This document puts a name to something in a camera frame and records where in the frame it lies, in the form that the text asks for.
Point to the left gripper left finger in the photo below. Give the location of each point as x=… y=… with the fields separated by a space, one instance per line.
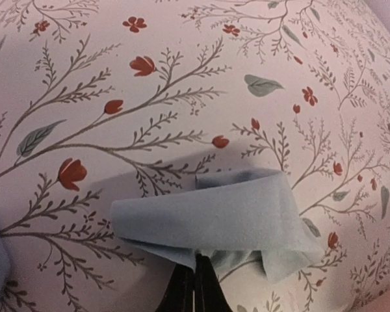
x=179 y=294

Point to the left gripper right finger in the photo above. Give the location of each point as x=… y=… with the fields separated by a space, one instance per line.
x=208 y=294

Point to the small blue cloth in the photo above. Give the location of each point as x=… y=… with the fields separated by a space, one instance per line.
x=228 y=217

